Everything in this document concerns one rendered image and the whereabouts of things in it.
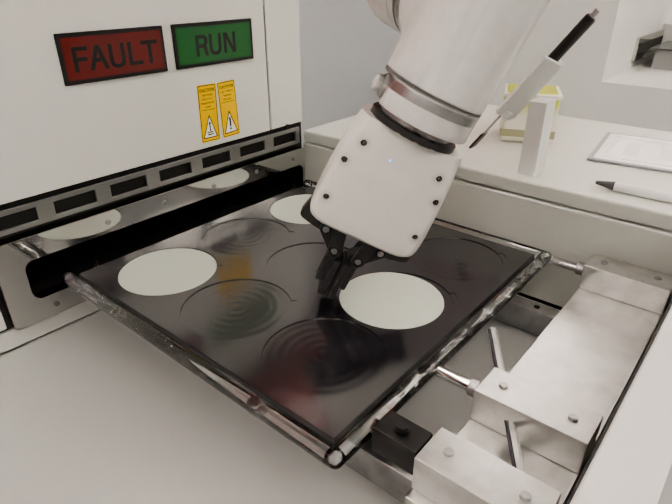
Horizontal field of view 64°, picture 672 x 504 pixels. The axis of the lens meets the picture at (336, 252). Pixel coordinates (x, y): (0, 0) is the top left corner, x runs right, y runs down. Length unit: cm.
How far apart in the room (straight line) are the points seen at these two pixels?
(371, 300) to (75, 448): 29
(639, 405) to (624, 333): 22
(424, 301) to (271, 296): 15
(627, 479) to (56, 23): 58
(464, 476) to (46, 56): 51
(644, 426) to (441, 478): 12
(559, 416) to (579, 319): 18
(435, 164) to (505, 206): 25
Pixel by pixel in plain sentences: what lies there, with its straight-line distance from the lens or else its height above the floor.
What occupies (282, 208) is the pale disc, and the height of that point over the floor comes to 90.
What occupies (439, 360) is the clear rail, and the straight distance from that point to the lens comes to 44.
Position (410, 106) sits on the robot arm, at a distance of 41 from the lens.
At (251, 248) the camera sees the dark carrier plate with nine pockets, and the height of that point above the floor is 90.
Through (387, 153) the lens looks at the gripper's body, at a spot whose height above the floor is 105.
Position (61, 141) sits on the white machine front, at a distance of 62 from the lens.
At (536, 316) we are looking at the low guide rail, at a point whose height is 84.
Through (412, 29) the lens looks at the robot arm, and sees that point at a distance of 42.
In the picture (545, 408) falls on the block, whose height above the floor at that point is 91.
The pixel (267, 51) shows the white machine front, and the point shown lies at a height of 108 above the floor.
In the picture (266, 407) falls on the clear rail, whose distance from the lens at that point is 40.
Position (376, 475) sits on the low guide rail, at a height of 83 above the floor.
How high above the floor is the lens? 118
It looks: 28 degrees down
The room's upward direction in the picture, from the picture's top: straight up
